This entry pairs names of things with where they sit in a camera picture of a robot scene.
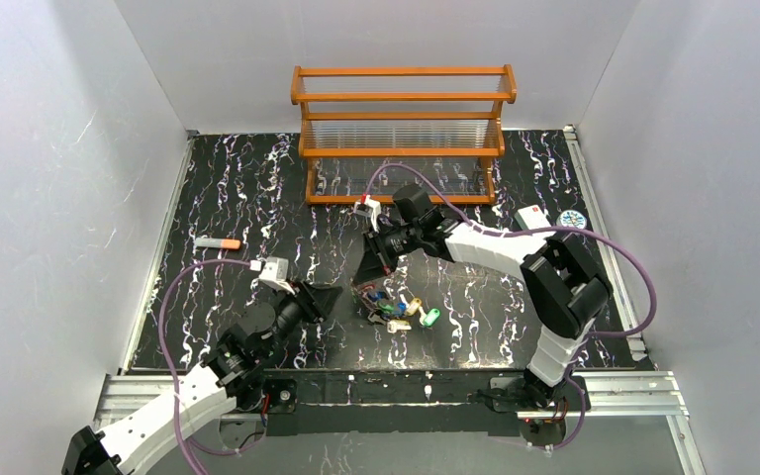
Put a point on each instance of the orange wooden shelf rack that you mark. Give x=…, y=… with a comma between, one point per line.
x=402, y=112

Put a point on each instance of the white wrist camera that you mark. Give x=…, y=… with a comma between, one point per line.
x=368, y=208
x=274, y=274

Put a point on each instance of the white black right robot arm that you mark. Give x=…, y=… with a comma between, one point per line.
x=567, y=289

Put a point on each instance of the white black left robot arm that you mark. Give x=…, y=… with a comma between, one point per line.
x=230, y=375

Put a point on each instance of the green key tag far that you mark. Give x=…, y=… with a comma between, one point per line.
x=428, y=318

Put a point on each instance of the white rectangular box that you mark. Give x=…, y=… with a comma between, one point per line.
x=531, y=218

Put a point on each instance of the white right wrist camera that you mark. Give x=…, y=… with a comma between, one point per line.
x=368, y=208

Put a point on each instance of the blue white round tin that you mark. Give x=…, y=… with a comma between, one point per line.
x=572, y=219

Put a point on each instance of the orange grey marker pen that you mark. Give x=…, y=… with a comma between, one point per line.
x=218, y=243

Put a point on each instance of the cluster of tagged keys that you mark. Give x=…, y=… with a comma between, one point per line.
x=385, y=310

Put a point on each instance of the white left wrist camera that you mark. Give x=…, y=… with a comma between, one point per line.
x=274, y=274

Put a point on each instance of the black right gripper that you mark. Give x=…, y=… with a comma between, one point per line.
x=380, y=250

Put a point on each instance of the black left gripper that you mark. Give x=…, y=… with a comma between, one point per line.
x=303, y=302

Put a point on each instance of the yellow key tag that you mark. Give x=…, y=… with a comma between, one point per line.
x=415, y=307

